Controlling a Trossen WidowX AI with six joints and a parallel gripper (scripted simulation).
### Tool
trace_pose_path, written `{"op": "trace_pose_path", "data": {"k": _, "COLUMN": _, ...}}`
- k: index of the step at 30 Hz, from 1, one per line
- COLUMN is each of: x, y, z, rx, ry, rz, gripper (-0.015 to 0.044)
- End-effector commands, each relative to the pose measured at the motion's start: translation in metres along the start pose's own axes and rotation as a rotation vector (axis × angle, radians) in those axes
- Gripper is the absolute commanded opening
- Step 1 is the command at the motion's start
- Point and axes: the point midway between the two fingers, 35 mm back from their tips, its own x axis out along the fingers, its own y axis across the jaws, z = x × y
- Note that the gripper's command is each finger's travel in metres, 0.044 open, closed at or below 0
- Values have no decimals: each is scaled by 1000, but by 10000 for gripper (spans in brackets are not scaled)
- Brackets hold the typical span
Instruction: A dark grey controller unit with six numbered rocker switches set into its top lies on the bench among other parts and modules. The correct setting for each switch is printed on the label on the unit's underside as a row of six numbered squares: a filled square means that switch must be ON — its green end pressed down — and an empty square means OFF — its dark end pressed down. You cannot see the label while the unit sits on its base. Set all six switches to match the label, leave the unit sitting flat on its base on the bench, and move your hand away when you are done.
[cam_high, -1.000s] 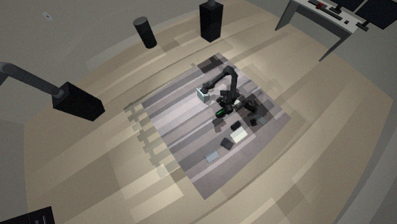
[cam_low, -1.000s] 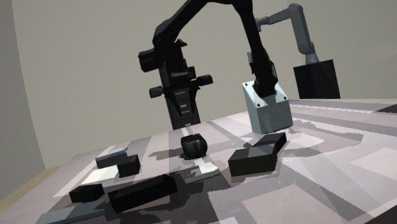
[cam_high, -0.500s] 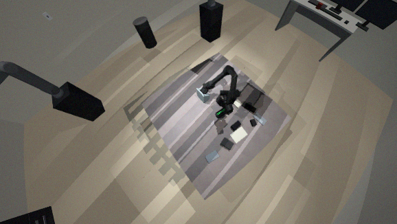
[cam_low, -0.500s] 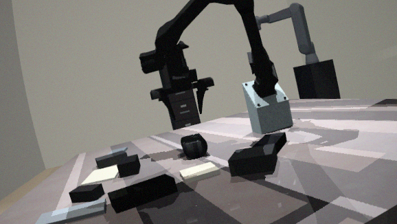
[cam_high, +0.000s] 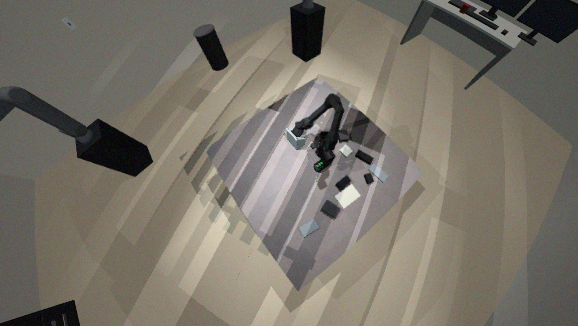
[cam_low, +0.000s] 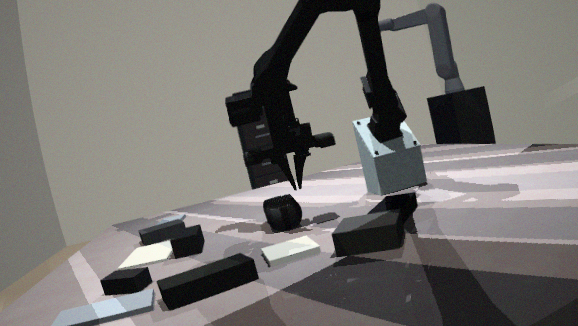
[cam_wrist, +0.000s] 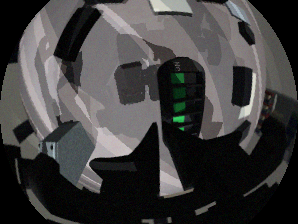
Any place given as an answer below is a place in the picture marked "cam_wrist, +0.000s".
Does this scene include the white flat panel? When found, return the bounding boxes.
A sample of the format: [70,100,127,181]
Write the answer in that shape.
[238,73,257,119]

